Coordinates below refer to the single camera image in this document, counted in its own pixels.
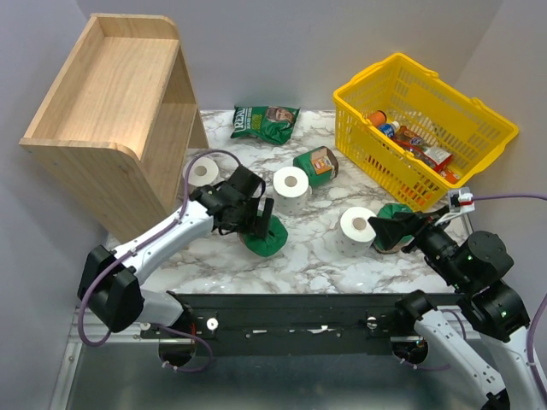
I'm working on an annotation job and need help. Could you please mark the white dotted roll left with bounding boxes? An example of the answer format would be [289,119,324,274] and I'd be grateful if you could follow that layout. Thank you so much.
[187,157,221,190]

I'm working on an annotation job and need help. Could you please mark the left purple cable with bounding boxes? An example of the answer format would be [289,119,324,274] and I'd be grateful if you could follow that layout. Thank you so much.
[78,149,243,372]

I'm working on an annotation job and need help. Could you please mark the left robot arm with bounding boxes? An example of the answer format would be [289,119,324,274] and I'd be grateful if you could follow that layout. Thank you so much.
[78,166,274,337]

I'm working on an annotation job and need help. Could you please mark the white dotted roll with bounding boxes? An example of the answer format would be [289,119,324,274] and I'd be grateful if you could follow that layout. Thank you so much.
[335,207,376,257]
[187,157,221,190]
[273,167,312,216]

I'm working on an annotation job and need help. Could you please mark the blue label bottle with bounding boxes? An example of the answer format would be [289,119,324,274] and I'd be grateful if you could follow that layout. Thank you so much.
[378,120,401,139]

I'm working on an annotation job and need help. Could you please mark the yellow plastic basket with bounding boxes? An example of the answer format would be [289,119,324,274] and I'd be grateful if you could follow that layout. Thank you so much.
[333,53,519,211]

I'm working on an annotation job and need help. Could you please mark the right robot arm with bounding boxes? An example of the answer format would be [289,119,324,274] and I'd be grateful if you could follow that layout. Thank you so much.
[368,199,546,409]

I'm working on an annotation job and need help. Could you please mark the wooden shelf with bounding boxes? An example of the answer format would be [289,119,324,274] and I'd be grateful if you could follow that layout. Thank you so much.
[20,14,209,242]

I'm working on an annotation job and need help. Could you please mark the red white box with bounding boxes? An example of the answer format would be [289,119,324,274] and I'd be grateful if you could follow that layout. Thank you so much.
[423,146,453,173]

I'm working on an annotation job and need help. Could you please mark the green wrapped roll with picture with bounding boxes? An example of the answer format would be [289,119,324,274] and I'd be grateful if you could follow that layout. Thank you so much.
[292,146,339,188]

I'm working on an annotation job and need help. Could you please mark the white dotted roll right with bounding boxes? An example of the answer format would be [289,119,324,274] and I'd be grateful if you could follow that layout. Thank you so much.
[335,207,376,257]

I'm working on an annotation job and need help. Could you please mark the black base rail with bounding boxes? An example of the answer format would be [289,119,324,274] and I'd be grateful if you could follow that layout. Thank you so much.
[140,292,471,355]

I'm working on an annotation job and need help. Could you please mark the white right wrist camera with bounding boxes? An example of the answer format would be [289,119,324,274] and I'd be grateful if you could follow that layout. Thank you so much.
[435,187,475,226]

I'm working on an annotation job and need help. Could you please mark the green chips bag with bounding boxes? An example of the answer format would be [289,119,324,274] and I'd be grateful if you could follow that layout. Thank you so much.
[231,106,300,145]

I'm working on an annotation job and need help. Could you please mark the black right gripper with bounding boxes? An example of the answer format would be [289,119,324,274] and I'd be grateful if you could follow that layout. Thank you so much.
[368,203,470,289]

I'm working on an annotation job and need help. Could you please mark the white dotted roll middle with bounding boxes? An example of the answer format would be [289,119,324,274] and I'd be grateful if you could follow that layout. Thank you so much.
[273,167,312,216]

